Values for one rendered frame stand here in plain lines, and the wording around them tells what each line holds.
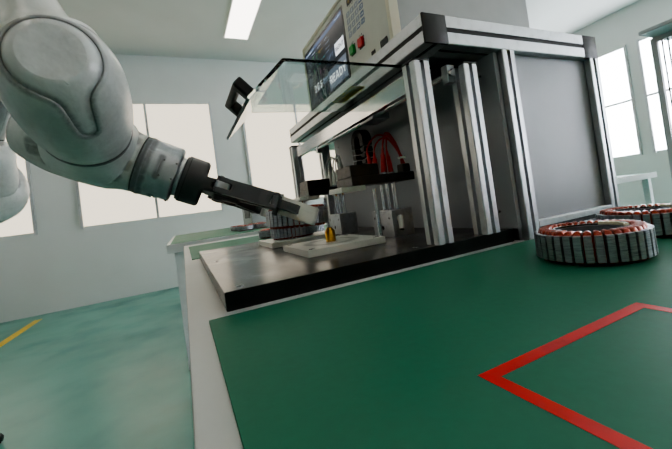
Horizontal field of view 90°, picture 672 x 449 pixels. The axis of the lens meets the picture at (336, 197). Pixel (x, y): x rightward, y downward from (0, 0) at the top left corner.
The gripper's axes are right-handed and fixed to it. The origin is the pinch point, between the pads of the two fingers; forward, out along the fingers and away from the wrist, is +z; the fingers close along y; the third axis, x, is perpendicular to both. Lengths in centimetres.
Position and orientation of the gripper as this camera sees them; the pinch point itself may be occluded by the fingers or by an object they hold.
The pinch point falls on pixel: (295, 214)
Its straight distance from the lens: 62.4
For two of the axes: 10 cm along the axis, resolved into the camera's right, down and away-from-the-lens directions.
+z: 8.7, 3.2, 3.7
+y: 4.1, -0.8, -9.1
